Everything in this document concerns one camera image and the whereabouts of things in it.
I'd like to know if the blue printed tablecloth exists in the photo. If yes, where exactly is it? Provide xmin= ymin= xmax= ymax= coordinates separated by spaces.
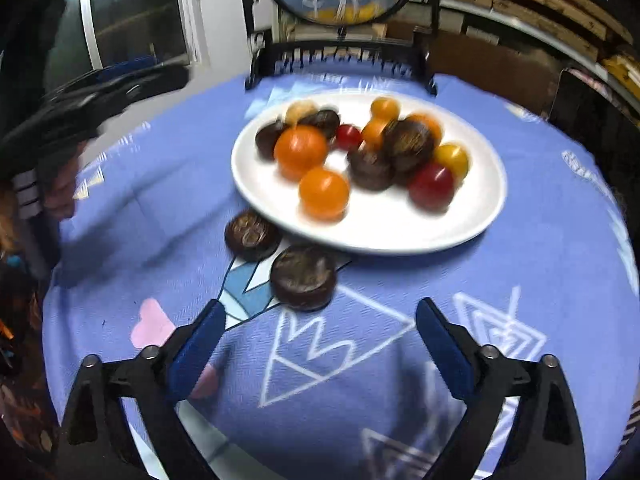
xmin=42 ymin=60 xmax=640 ymax=480

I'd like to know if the shelf of wooden boxes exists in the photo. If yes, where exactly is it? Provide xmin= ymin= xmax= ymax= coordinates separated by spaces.
xmin=440 ymin=0 xmax=640 ymax=86

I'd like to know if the dark patterned cloth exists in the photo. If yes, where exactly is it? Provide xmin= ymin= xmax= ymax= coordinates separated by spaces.
xmin=0 ymin=255 xmax=56 ymax=466

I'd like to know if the black flat panel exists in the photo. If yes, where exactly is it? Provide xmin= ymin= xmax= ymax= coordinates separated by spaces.
xmin=547 ymin=67 xmax=640 ymax=201

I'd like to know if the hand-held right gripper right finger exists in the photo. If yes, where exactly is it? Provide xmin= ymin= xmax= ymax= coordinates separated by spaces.
xmin=415 ymin=297 xmax=587 ymax=480

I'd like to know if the dark brown water chestnut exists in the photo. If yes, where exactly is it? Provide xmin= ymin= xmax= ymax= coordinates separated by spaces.
xmin=382 ymin=119 xmax=436 ymax=173
xmin=346 ymin=146 xmax=396 ymax=192
xmin=298 ymin=108 xmax=342 ymax=141
xmin=224 ymin=210 xmax=283 ymax=262
xmin=255 ymin=120 xmax=287 ymax=161
xmin=270 ymin=244 xmax=339 ymax=312

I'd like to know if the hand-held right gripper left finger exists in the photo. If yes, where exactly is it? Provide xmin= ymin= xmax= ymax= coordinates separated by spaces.
xmin=52 ymin=299 xmax=227 ymax=480

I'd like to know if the white round plate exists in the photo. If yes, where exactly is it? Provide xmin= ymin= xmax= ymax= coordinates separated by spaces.
xmin=231 ymin=92 xmax=508 ymax=256

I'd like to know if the person's left hand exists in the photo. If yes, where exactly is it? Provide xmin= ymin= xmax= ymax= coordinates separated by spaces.
xmin=43 ymin=142 xmax=84 ymax=219

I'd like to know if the pale tan small longan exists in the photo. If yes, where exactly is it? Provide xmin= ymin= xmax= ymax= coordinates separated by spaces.
xmin=285 ymin=100 xmax=319 ymax=125

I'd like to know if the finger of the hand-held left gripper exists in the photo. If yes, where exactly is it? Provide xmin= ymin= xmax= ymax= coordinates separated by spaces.
xmin=95 ymin=56 xmax=169 ymax=87
xmin=89 ymin=65 xmax=192 ymax=112

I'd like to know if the white framed window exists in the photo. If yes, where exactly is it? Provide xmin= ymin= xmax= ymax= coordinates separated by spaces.
xmin=65 ymin=0 xmax=203 ymax=72

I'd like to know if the large orange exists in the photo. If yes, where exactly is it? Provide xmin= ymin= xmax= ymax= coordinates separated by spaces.
xmin=274 ymin=125 xmax=331 ymax=182

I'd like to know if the small red cherry tomato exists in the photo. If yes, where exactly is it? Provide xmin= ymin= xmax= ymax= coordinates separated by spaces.
xmin=334 ymin=124 xmax=364 ymax=152

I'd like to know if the small yellow tomato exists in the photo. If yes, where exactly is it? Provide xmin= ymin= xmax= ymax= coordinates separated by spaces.
xmin=434 ymin=142 xmax=472 ymax=181

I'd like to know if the brown cardboard box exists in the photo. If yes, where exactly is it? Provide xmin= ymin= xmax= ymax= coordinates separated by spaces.
xmin=425 ymin=35 xmax=561 ymax=116

